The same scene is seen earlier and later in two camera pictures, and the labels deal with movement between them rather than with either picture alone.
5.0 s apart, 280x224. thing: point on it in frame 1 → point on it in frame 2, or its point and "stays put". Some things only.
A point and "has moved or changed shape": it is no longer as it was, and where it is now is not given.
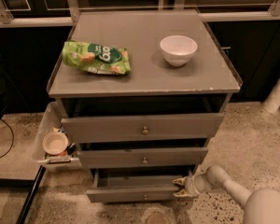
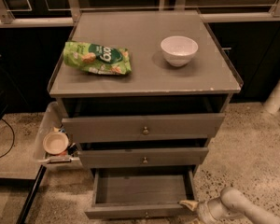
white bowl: x=178 y=49 stays put
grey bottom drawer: x=135 y=185 has moved or changed shape
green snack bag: x=95 y=58 stays put
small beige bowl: x=55 y=143 stays put
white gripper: x=191 y=185 → x=203 y=209
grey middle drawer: x=147 y=157 stays put
